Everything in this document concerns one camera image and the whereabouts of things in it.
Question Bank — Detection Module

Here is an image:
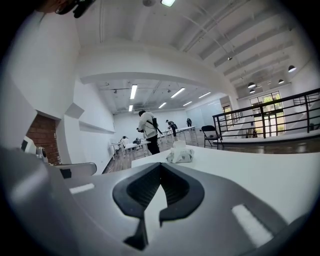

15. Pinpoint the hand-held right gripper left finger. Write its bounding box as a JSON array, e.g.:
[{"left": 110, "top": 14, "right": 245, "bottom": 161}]
[{"left": 67, "top": 161, "right": 161, "bottom": 256}]

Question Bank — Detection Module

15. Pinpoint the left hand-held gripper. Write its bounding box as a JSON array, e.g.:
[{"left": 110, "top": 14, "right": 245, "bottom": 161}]
[{"left": 20, "top": 136, "right": 98, "bottom": 180}]

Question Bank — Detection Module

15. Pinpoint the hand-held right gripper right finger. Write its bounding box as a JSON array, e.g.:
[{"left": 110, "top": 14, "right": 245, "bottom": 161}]
[{"left": 159, "top": 162, "right": 289, "bottom": 256}]

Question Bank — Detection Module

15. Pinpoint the patterned wet wipe pack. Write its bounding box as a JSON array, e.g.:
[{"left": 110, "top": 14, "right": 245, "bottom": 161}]
[{"left": 165, "top": 147, "right": 195, "bottom": 164}]

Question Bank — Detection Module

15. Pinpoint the white wet wipe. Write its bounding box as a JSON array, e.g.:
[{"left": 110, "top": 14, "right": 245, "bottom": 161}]
[{"left": 172, "top": 140, "right": 187, "bottom": 151}]

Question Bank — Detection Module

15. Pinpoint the white table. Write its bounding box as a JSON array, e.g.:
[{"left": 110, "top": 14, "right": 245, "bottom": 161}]
[
  {"left": 123, "top": 140, "right": 152, "bottom": 159},
  {"left": 159, "top": 125, "right": 199, "bottom": 146},
  {"left": 108, "top": 141, "right": 126, "bottom": 161}
]

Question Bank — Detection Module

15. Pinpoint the black folding chair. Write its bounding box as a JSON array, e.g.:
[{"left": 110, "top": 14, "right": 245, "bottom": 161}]
[{"left": 201, "top": 125, "right": 225, "bottom": 150}]

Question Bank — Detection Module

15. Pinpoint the row of ceiling light strips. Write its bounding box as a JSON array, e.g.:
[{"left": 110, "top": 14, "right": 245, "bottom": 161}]
[{"left": 127, "top": 84, "right": 212, "bottom": 113}]

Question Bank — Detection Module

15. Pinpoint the black metal railing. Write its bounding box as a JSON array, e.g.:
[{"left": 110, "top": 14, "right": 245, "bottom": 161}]
[{"left": 212, "top": 87, "right": 320, "bottom": 141}]

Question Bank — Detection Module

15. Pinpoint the glass entrance door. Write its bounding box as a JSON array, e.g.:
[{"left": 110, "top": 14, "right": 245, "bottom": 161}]
[{"left": 249, "top": 91, "right": 286, "bottom": 138}]

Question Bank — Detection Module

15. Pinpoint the person's head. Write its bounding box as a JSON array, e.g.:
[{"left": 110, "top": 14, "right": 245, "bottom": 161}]
[{"left": 34, "top": 0, "right": 76, "bottom": 15}]

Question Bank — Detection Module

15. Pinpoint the black head-mounted camera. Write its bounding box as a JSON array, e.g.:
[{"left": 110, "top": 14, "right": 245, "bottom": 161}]
[{"left": 71, "top": 0, "right": 97, "bottom": 19}]

